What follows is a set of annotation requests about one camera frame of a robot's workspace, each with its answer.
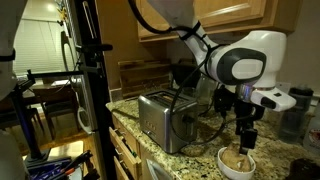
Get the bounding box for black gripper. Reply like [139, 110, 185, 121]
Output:
[233, 99, 267, 156]

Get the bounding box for toasted bread slice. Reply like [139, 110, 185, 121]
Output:
[161, 94, 175, 103]
[220, 143, 253, 174]

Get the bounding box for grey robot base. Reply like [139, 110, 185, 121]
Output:
[0, 129, 29, 180]

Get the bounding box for silver two slot toaster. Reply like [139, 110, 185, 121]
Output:
[137, 87, 200, 155]

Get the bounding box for white ceramic bowl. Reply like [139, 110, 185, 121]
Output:
[216, 146, 257, 180]

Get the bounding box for dark grey sports bottle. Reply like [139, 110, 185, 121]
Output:
[278, 85, 315, 145]

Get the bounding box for white sports bottle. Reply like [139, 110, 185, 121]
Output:
[302, 99, 320, 157]

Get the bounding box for stainless dishwasher panel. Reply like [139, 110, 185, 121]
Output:
[145, 158, 176, 180]

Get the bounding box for dark wooden cutting board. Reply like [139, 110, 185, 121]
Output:
[117, 59, 173, 100]

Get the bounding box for wooden counter drawer unit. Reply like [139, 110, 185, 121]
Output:
[108, 114, 149, 180]

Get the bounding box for dark wooden chair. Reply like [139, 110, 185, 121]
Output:
[41, 99, 82, 141]

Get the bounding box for blue tool tray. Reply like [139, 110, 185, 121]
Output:
[27, 155, 84, 180]

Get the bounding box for black tripod stand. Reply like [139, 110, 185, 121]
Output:
[6, 79, 53, 168]

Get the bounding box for white window blinds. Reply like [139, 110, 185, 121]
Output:
[13, 16, 78, 77]

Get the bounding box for round ceiling light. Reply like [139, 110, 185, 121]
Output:
[44, 2, 58, 14]

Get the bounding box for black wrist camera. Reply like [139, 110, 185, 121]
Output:
[212, 84, 236, 117]

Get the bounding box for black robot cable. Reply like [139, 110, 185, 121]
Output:
[127, 0, 254, 146]

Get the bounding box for light wooden wall cabinet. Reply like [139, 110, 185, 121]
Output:
[134, 0, 304, 43]

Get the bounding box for black vertical stand frame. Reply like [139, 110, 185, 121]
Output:
[70, 0, 118, 180]

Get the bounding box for black handled pliers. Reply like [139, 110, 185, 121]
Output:
[54, 149, 101, 180]

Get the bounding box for white oval ring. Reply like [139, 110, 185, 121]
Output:
[76, 105, 97, 136]

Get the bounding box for black stereo camera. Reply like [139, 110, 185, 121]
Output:
[75, 43, 114, 55]

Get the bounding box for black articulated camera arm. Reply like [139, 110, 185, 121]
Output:
[25, 64, 103, 81]

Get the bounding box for yellow wall decoration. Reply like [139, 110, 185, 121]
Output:
[55, 1, 69, 24]

